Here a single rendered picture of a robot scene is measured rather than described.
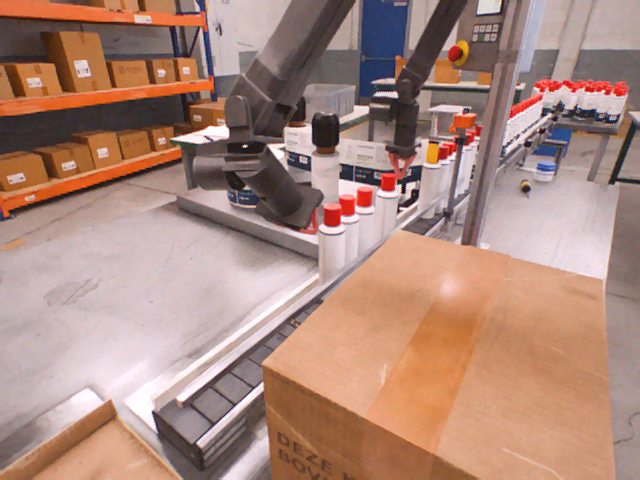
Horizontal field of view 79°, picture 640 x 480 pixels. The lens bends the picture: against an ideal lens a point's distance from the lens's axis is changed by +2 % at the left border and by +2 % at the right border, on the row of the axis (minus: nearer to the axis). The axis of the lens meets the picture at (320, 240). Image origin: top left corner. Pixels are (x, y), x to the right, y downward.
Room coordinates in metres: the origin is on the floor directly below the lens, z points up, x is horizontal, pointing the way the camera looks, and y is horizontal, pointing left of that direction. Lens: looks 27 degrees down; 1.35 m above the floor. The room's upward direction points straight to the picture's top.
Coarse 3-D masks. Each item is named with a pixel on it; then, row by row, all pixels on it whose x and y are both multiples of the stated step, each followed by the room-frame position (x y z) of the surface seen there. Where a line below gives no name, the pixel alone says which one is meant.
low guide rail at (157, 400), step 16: (416, 208) 1.08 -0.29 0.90; (304, 288) 0.63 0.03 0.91; (288, 304) 0.59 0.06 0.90; (256, 320) 0.53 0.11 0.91; (240, 336) 0.50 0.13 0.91; (224, 352) 0.47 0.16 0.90; (192, 368) 0.42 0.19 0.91; (208, 368) 0.44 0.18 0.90; (176, 384) 0.40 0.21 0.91; (160, 400) 0.37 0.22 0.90
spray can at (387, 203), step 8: (384, 176) 0.83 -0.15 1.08; (392, 176) 0.83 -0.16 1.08; (384, 184) 0.83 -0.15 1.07; (392, 184) 0.82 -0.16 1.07; (384, 192) 0.82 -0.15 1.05; (392, 192) 0.82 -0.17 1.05; (384, 200) 0.81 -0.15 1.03; (392, 200) 0.81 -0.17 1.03; (376, 208) 0.83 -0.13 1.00; (384, 208) 0.81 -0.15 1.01; (392, 208) 0.81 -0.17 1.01; (376, 216) 0.83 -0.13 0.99; (384, 216) 0.81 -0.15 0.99; (392, 216) 0.82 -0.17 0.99; (376, 224) 0.83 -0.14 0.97; (384, 224) 0.81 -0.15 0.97; (392, 224) 0.82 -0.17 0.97; (376, 232) 0.82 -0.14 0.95; (384, 232) 0.81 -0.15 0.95; (376, 240) 0.82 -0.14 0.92
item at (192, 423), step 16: (464, 192) 1.28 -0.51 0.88; (400, 224) 1.01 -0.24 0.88; (416, 224) 1.01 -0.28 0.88; (432, 224) 1.01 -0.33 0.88; (320, 304) 0.63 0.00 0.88; (304, 320) 0.58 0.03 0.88; (288, 336) 0.53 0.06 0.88; (256, 352) 0.49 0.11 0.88; (240, 368) 0.46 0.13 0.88; (256, 368) 0.46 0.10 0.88; (192, 384) 0.42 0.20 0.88; (224, 384) 0.42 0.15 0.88; (240, 384) 0.42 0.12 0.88; (256, 384) 0.42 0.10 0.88; (176, 400) 0.39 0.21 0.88; (208, 400) 0.39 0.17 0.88; (224, 400) 0.39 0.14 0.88; (240, 400) 0.39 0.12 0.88; (160, 416) 0.37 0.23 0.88; (176, 416) 0.37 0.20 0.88; (192, 416) 0.37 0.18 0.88; (208, 416) 0.37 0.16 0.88; (224, 416) 0.37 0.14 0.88; (176, 432) 0.34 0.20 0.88; (192, 432) 0.34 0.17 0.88
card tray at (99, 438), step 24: (96, 408) 0.39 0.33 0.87; (72, 432) 0.36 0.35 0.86; (96, 432) 0.38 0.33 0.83; (120, 432) 0.38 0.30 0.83; (24, 456) 0.32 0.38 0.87; (48, 456) 0.33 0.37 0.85; (72, 456) 0.34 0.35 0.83; (96, 456) 0.34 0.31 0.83; (120, 456) 0.34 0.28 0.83; (144, 456) 0.34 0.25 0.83
